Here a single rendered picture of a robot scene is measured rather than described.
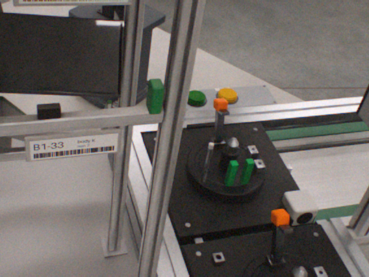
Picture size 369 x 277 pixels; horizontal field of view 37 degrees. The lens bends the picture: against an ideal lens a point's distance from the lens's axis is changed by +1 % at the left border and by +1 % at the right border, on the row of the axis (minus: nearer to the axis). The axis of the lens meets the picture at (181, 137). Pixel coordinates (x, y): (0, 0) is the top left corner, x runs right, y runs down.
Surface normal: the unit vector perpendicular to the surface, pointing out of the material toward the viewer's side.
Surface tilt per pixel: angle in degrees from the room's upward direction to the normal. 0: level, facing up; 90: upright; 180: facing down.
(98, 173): 0
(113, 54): 65
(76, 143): 90
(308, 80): 0
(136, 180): 0
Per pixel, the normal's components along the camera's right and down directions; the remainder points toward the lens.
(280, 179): 0.14, -0.73
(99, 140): 0.28, 0.67
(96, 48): 0.16, 0.30
